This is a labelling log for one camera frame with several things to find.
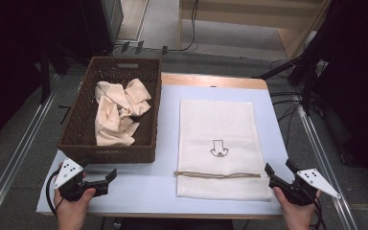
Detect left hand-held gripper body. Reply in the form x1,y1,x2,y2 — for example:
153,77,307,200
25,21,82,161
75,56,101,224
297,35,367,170
53,157,109,202

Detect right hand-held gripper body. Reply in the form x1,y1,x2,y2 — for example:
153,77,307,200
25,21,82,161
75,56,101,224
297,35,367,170
267,168,342,206

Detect brown wicker basket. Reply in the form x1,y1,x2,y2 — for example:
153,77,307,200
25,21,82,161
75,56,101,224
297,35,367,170
57,56,163,165

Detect cream cloth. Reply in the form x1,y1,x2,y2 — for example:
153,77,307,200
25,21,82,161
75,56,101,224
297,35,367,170
94,78,152,148

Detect white mesh drawstring bag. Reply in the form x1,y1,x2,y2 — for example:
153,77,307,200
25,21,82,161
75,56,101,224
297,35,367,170
173,99,274,202

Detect person's right hand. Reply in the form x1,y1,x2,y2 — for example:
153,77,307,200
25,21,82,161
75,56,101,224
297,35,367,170
272,186,322,230

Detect person's left hand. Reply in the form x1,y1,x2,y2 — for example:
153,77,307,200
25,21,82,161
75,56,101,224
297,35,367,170
53,188,97,224

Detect pale blue table mat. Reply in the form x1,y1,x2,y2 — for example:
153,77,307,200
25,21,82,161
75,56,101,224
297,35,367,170
36,84,296,217

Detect black metal stand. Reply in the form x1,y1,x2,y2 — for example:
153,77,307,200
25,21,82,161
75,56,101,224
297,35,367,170
252,52,322,117

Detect black power plugs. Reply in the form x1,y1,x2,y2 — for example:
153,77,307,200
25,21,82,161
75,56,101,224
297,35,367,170
119,39,171,56

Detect dark cabinet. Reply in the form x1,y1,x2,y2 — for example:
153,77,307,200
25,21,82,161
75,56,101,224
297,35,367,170
78,0,125,58

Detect wooden step platform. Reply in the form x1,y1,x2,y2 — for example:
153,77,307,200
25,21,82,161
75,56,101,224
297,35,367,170
177,0,334,61

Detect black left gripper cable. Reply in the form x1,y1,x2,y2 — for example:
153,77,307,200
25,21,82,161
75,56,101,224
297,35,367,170
45,169,65,219

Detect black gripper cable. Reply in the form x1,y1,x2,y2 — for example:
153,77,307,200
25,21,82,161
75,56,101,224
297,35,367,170
310,197,329,230
45,169,65,219

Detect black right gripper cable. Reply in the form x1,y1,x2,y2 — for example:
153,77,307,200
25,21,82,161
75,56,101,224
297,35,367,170
310,197,329,230

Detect metal floor rail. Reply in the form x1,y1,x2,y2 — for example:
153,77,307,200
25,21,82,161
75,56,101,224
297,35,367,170
0,75,60,230
296,104,359,230

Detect black floor cables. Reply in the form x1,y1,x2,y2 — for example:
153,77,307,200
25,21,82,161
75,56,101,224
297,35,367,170
269,58,303,151

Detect black upright post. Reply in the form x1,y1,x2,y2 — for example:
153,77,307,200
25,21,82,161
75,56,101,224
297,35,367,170
38,44,52,104

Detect black hanging cable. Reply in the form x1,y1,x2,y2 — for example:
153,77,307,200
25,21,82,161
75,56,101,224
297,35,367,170
164,0,199,54

